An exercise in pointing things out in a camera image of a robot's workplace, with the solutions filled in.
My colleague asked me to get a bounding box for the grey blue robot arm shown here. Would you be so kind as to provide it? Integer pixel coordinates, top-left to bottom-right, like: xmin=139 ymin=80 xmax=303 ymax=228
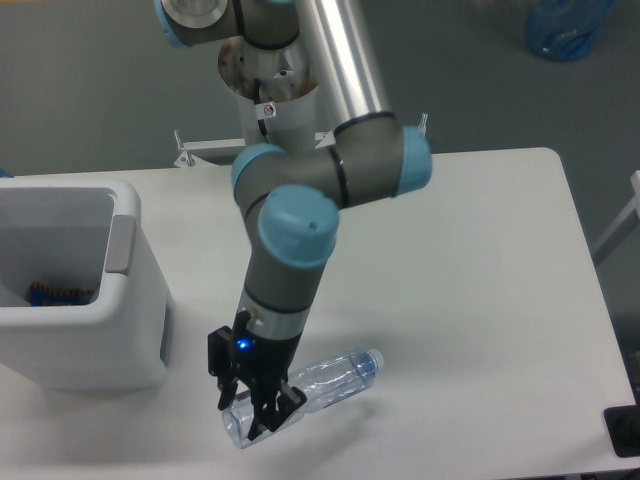
xmin=155 ymin=1 xmax=432 ymax=442

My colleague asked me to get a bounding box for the white trash can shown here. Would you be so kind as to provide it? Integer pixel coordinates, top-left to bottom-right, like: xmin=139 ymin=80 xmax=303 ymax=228
xmin=1 ymin=178 xmax=173 ymax=390

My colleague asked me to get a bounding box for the crushed clear plastic bottle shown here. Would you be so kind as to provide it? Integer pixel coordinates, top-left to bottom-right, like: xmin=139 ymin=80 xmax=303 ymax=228
xmin=221 ymin=347 xmax=385 ymax=449

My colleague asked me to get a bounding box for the white frame at right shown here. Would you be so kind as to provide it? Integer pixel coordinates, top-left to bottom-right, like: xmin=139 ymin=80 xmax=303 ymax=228
xmin=591 ymin=170 xmax=639 ymax=266

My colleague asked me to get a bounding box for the blue wrapper in bin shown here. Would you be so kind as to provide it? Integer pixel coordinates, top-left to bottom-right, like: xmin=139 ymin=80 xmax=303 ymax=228
xmin=29 ymin=282 xmax=98 ymax=307

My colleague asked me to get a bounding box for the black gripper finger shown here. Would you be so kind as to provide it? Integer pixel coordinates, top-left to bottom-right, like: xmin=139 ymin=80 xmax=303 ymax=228
xmin=247 ymin=382 xmax=307 ymax=440
xmin=207 ymin=326 xmax=239 ymax=410

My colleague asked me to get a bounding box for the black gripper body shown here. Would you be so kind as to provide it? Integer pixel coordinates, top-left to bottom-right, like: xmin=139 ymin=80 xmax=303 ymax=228
xmin=230 ymin=320 xmax=300 ymax=400

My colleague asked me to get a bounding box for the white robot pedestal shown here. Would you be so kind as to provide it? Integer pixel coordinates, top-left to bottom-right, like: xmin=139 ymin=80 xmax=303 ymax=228
xmin=218 ymin=36 xmax=318 ymax=153

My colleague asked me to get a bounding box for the black device at edge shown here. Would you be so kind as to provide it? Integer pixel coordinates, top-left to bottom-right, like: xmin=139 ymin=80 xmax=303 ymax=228
xmin=604 ymin=405 xmax=639 ymax=458

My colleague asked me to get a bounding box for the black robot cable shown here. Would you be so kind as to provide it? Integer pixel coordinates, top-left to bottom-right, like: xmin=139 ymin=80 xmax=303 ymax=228
xmin=252 ymin=78 xmax=271 ymax=146

